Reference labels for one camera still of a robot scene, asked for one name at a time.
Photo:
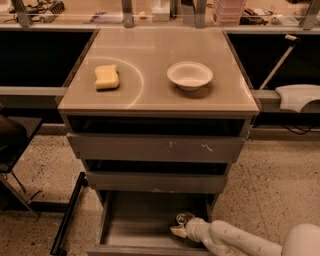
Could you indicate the grey middle drawer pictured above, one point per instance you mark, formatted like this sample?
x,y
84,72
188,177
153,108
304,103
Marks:
x,y
156,182

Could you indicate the grey drawer cabinet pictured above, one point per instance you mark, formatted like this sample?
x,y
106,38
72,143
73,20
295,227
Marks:
x,y
146,102

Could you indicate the black floor bar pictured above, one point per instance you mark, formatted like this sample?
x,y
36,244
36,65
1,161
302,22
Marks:
x,y
57,246

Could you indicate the grey open bottom drawer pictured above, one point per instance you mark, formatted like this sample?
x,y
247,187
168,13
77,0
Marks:
x,y
138,224

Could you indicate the white paper bowl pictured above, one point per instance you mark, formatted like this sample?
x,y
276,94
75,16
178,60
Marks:
x,y
189,75

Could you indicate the black chair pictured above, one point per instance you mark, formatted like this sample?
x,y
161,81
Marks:
x,y
16,133

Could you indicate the pink stacked trays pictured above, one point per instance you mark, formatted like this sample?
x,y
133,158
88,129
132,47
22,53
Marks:
x,y
227,12

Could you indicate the grey top drawer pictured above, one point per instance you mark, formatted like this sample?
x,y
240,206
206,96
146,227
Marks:
x,y
161,148

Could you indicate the dark pepsi can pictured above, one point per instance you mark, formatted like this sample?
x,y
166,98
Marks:
x,y
183,218

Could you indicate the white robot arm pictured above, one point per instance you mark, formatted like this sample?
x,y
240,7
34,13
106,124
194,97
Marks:
x,y
219,237

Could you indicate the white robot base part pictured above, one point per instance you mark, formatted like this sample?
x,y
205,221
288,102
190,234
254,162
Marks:
x,y
296,97

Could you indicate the yellow sponge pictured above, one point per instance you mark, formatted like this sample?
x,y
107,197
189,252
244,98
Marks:
x,y
106,77

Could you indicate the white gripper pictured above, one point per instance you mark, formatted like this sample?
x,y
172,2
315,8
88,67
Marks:
x,y
192,226

